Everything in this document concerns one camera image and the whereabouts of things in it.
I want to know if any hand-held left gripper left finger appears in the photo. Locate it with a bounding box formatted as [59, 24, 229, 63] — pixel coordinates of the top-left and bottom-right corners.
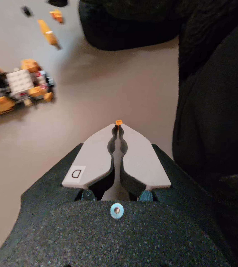
[61, 123, 119, 197]

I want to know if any small yellow lego assembly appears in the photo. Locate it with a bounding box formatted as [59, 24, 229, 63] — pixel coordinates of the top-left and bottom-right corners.
[49, 9, 65, 23]

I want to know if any black lego tire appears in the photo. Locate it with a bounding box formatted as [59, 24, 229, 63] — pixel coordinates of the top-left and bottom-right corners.
[48, 0, 67, 7]
[21, 6, 33, 17]

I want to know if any yellow lego car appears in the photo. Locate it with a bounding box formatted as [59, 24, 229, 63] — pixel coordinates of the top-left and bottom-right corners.
[0, 59, 56, 123]

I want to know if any yellow lego side panel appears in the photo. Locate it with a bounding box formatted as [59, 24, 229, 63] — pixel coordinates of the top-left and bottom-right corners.
[37, 19, 62, 50]

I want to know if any person's right forearm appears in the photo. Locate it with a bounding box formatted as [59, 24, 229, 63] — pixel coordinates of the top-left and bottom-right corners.
[78, 0, 182, 51]

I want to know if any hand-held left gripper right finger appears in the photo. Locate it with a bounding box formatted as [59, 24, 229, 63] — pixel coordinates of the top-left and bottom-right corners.
[118, 124, 172, 197]

